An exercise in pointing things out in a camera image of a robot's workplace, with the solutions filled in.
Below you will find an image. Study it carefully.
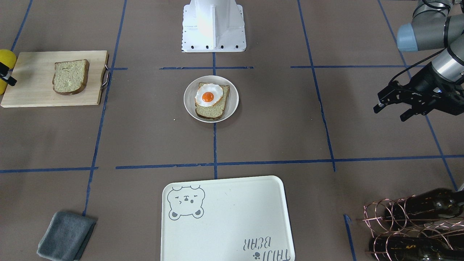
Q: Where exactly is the white bear tray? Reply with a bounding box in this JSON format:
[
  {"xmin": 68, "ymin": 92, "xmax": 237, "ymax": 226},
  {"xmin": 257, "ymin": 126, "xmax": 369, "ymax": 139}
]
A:
[{"xmin": 160, "ymin": 175, "xmax": 295, "ymax": 261}]

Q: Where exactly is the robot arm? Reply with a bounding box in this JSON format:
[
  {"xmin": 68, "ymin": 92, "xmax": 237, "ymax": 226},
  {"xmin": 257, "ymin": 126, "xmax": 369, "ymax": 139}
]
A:
[{"xmin": 373, "ymin": 0, "xmax": 464, "ymax": 121}]

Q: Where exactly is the wooden cutting board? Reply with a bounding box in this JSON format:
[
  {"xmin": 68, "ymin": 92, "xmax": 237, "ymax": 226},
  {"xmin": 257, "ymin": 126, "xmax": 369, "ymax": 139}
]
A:
[{"xmin": 1, "ymin": 50, "xmax": 109, "ymax": 108}]

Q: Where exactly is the metal cutting board handle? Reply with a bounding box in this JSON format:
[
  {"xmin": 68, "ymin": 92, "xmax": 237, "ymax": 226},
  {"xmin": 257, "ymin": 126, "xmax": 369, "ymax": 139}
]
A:
[{"xmin": 100, "ymin": 64, "xmax": 111, "ymax": 91}]

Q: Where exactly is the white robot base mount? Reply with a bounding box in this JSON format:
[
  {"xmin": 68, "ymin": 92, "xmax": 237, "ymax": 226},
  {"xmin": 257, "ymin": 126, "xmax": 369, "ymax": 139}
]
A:
[{"xmin": 181, "ymin": 0, "xmax": 247, "ymax": 53}]

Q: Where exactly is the dark wine bottle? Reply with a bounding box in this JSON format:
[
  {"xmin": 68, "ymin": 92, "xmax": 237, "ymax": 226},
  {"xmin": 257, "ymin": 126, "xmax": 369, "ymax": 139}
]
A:
[
  {"xmin": 368, "ymin": 236, "xmax": 464, "ymax": 261},
  {"xmin": 384, "ymin": 188, "xmax": 464, "ymax": 229}
]

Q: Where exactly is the dark wine bottle upper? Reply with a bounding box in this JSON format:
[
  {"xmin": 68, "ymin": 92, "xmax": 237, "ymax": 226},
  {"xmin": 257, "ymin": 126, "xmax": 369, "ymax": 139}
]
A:
[{"xmin": 384, "ymin": 188, "xmax": 464, "ymax": 229}]

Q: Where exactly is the dark wine bottle lower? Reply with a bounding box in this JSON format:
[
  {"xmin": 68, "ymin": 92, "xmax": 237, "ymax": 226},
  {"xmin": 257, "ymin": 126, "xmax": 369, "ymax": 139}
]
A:
[{"xmin": 368, "ymin": 236, "xmax": 464, "ymax": 261}]

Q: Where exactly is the yellow round object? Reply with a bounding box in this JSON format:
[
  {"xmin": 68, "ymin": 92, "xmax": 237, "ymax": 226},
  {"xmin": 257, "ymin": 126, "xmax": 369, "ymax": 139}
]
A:
[{"xmin": 0, "ymin": 49, "xmax": 17, "ymax": 95}]

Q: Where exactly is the grey folded cloth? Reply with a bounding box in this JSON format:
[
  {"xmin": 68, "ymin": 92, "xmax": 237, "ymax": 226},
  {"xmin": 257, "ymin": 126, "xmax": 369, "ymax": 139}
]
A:
[{"xmin": 36, "ymin": 211, "xmax": 96, "ymax": 261}]

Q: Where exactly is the white round plate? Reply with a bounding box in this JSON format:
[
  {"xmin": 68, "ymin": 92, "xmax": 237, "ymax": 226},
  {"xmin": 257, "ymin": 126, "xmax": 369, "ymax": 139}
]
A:
[{"xmin": 183, "ymin": 75, "xmax": 239, "ymax": 123}]

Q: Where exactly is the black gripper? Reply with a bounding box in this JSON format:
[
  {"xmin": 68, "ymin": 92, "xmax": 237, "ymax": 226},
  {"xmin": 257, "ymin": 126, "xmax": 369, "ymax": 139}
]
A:
[{"xmin": 373, "ymin": 63, "xmax": 464, "ymax": 122}]

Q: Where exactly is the copper wire wine rack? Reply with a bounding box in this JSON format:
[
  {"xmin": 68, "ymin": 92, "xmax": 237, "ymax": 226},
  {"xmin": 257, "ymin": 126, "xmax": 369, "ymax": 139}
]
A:
[{"xmin": 363, "ymin": 189, "xmax": 463, "ymax": 261}]

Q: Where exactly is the fried egg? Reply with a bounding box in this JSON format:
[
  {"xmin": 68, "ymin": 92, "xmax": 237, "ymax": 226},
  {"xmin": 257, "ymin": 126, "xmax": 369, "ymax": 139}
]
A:
[{"xmin": 195, "ymin": 83, "xmax": 225, "ymax": 107}]

